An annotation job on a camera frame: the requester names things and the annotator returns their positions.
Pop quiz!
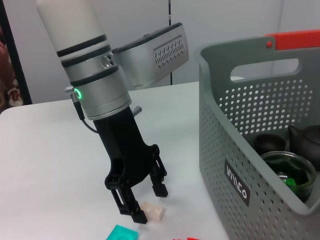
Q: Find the black teapot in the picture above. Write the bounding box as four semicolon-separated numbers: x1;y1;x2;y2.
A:
287;124;320;172

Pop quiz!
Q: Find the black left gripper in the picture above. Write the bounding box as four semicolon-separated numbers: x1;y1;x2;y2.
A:
93;106;169;224

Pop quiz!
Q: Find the grey perforated storage basket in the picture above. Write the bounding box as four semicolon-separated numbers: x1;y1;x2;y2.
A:
193;36;320;237

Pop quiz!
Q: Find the red patterned cloth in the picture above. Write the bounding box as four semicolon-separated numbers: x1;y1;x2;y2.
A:
0;26;26;108

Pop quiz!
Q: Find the orange basket swing handle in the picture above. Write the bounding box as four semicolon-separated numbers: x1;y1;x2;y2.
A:
264;29;320;51

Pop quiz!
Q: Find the green toy block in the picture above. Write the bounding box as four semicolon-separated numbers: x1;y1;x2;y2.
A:
283;174;300;187

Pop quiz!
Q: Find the black vertical frame post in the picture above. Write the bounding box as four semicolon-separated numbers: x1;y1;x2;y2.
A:
0;0;33;106

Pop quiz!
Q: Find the teal toy block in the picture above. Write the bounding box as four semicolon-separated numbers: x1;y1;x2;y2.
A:
106;224;139;240

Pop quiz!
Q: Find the white toy block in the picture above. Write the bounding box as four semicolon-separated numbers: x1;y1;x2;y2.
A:
139;201;166;222

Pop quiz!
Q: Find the glass teacup with black base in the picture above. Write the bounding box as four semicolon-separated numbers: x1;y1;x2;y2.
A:
259;150;317;203

